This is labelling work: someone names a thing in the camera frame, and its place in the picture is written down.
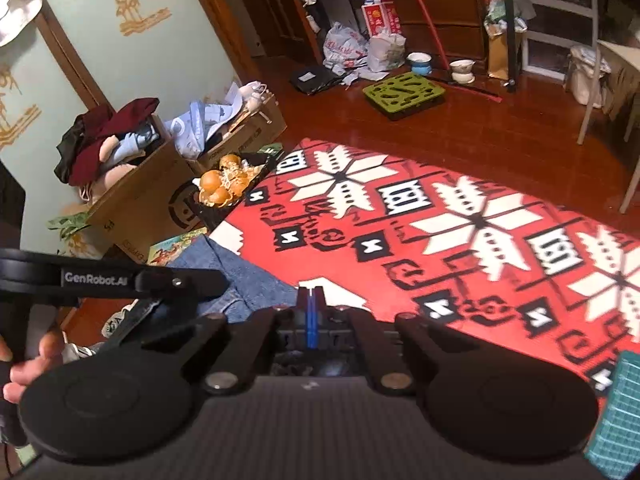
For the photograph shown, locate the blue denim jeans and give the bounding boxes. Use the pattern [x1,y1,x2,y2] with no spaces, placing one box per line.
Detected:
[151,235,297,327]

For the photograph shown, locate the cardboard box with clothes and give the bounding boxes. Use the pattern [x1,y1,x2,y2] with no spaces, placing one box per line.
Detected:
[47,92,286,263]

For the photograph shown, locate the person's left hand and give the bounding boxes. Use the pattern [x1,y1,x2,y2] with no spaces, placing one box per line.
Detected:
[2,325,65,404]

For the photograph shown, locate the red patterned blanket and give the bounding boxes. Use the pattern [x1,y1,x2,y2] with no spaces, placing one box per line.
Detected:
[212,139,639,396]

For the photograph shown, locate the basket of oranges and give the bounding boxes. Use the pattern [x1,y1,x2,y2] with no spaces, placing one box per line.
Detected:
[188,152,278,231]

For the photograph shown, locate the green cutting mat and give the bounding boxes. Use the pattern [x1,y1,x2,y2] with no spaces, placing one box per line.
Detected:
[586,351,639,479]

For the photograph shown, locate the green perforated floor tray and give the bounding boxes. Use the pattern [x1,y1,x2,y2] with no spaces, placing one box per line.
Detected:
[362,72,446,120]

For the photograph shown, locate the white plastic bag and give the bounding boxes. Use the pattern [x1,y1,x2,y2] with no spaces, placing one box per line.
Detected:
[322,22,406,86]

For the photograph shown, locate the dark wooden drawer cabinet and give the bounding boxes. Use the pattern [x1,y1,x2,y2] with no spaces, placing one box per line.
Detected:
[392,0,488,72]

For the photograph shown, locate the beige plastic chair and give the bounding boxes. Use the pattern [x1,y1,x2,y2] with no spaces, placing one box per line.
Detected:
[577,39,640,215]

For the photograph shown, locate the white drawer unit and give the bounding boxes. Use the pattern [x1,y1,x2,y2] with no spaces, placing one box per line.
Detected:
[523,0,599,80]

